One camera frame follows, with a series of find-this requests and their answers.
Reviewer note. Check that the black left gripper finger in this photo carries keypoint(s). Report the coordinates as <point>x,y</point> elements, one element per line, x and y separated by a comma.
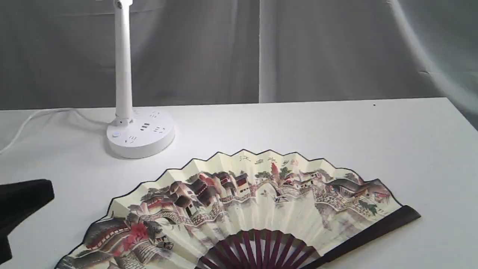
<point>18,201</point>

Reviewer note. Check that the painted paper folding fan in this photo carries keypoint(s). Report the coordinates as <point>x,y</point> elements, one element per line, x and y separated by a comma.
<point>241,211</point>

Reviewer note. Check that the white backdrop curtain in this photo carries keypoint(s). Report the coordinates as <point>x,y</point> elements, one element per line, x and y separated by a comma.
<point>61,53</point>

